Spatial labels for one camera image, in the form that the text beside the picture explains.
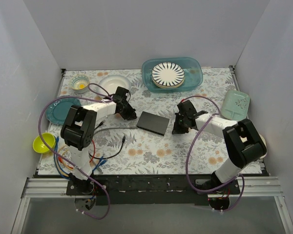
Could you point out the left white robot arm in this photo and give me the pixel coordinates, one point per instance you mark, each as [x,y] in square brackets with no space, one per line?
[78,131]

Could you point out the white deep plate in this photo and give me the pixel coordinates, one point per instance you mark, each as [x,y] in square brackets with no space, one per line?
[112,82]

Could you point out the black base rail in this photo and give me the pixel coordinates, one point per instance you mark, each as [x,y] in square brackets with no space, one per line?
[148,189]

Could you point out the teal plastic container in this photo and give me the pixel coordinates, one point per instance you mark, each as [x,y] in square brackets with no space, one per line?
[193,74]

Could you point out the aluminium frame rail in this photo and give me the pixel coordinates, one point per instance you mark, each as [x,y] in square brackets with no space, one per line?
[56,187]

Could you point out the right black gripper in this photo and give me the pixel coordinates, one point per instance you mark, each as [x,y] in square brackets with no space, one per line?
[181,122]

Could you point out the floral table mat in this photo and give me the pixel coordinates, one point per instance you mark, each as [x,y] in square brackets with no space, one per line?
[130,150]

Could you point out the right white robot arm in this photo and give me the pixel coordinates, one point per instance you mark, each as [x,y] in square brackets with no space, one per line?
[243,143]

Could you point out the mint green square tray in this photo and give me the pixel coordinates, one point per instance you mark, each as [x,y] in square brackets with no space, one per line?
[235,105]

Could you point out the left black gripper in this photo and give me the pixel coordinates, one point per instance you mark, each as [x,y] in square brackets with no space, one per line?
[126,110]

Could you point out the small patterned bowl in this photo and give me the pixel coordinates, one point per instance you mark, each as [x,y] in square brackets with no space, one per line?
[79,83]

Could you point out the black network switch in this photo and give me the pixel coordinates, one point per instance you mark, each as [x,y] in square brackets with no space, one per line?
[153,123]

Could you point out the striped blue white plate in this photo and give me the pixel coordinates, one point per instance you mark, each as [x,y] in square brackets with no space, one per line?
[168,75]

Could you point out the lime green bowl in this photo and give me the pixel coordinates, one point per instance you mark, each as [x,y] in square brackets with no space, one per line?
[40,147]

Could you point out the teal scalloped plate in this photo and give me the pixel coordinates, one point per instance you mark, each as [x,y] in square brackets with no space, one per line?
[58,109]

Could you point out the cream square dish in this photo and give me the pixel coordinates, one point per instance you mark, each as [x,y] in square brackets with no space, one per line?
[264,142]

